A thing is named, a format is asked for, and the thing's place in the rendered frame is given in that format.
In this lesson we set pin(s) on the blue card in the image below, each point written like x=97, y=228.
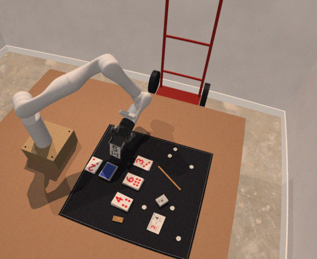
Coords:
x=108, y=171

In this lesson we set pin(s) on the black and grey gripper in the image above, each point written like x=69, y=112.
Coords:
x=124, y=129

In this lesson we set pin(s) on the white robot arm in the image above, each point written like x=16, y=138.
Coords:
x=27, y=108

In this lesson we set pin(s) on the white playing card with red pips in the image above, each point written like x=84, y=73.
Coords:
x=122, y=201
x=133, y=180

